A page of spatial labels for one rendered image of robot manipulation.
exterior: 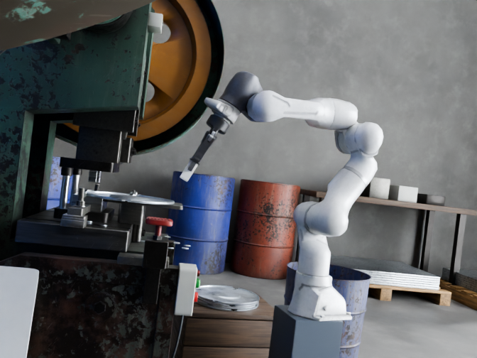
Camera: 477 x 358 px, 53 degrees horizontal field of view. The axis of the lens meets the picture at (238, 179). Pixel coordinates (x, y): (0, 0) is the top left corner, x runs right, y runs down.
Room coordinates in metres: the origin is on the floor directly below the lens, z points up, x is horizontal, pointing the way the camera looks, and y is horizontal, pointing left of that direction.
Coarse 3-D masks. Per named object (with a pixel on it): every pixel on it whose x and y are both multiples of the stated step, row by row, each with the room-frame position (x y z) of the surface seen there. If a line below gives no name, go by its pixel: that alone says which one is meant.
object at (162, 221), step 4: (148, 220) 1.23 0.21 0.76; (152, 220) 1.22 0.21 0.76; (156, 220) 1.23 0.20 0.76; (160, 220) 1.23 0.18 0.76; (164, 220) 1.23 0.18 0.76; (168, 220) 1.24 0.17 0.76; (152, 224) 1.23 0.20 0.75; (156, 224) 1.23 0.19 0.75; (160, 224) 1.23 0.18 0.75; (164, 224) 1.23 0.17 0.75; (168, 224) 1.23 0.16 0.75; (156, 228) 1.25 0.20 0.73; (160, 228) 1.25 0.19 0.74; (156, 232) 1.25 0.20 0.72; (160, 232) 1.25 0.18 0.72
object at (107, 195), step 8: (88, 192) 1.58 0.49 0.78; (96, 192) 1.63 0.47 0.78; (104, 192) 1.66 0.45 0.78; (112, 192) 1.68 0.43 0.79; (120, 192) 1.69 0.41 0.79; (120, 200) 1.42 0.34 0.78; (128, 200) 1.46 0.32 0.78; (136, 200) 1.43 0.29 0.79; (144, 200) 1.53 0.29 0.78; (152, 200) 1.58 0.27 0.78; (160, 200) 1.63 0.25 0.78; (168, 200) 1.65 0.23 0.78
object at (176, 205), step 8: (104, 200) 1.49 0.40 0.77; (112, 200) 1.49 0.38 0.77; (120, 208) 1.52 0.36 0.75; (128, 208) 1.52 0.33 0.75; (136, 208) 1.52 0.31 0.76; (144, 208) 1.53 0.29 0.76; (168, 208) 1.52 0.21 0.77; (176, 208) 1.52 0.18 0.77; (120, 216) 1.52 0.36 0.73; (128, 216) 1.52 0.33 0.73; (136, 216) 1.52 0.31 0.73; (144, 216) 1.60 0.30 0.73; (136, 224) 1.52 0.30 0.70; (136, 232) 1.52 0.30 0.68; (144, 232) 1.54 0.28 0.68; (136, 240) 1.52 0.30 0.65
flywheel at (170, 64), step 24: (168, 0) 1.93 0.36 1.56; (192, 0) 1.91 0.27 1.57; (168, 24) 1.94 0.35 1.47; (192, 24) 1.92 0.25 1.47; (168, 48) 1.94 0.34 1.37; (192, 48) 1.95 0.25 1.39; (168, 72) 1.94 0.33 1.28; (192, 72) 1.93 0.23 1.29; (168, 96) 1.94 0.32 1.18; (192, 96) 1.92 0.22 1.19; (144, 120) 1.93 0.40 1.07; (168, 120) 1.91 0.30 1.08
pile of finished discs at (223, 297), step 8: (200, 288) 2.14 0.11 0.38; (208, 288) 2.16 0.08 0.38; (216, 288) 2.18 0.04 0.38; (224, 288) 2.20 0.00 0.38; (232, 288) 2.22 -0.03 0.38; (240, 288) 2.22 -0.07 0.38; (200, 296) 1.99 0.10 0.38; (208, 296) 2.02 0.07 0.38; (216, 296) 2.04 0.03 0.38; (224, 296) 2.03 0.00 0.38; (232, 296) 2.05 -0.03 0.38; (240, 296) 2.08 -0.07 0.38; (248, 296) 2.11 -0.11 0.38; (256, 296) 2.12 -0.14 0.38; (200, 304) 1.99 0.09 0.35; (208, 304) 1.97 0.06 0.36; (216, 304) 1.95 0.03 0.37; (224, 304) 1.94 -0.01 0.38; (232, 304) 1.95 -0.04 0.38; (240, 304) 1.96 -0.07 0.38; (248, 304) 2.01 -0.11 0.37; (256, 304) 2.06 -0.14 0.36
